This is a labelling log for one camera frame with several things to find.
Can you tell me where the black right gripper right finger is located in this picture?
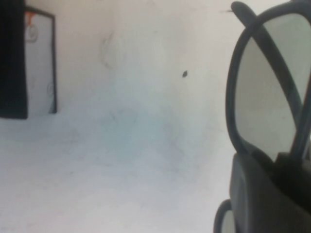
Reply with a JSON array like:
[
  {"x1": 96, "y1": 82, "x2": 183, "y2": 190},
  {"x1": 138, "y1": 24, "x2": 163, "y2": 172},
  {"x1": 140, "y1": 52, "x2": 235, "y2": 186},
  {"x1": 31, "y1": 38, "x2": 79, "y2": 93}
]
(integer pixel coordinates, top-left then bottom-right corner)
[{"x1": 276, "y1": 151, "x2": 311, "y2": 233}]

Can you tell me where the black glasses case white lining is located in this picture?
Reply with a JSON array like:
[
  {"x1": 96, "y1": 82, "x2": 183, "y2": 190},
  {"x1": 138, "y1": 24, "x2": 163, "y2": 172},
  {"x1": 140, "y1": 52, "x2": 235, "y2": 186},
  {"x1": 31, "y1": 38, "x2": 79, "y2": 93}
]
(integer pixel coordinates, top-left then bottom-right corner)
[{"x1": 0, "y1": 0, "x2": 58, "y2": 120}]

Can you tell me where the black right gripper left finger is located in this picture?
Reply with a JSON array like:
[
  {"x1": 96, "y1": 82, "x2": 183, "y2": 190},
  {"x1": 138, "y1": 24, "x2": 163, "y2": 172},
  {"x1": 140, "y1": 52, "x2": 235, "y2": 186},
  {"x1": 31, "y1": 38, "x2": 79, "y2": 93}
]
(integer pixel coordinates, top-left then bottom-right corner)
[{"x1": 229, "y1": 153, "x2": 296, "y2": 233}]

